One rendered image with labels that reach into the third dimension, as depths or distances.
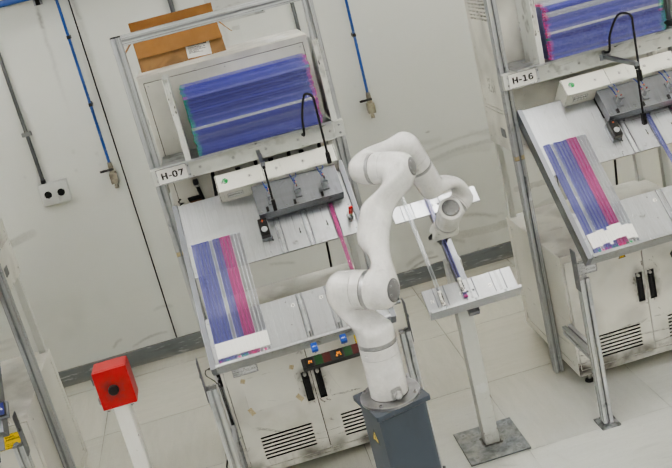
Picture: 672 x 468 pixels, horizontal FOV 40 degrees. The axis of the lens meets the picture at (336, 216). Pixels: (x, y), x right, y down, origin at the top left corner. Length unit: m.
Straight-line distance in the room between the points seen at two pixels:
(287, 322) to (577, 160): 1.31
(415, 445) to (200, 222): 1.29
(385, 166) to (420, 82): 2.47
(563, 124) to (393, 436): 1.59
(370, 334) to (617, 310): 1.56
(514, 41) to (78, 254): 2.69
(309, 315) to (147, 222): 2.00
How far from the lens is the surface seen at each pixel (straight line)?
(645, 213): 3.73
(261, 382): 3.78
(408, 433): 2.92
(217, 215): 3.67
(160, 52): 3.90
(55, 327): 5.48
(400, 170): 2.80
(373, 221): 2.78
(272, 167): 3.66
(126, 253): 5.30
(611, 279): 4.02
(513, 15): 3.98
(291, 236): 3.58
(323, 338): 3.39
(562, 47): 3.86
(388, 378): 2.84
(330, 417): 3.89
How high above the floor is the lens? 2.10
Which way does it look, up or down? 17 degrees down
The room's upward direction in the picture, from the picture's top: 14 degrees counter-clockwise
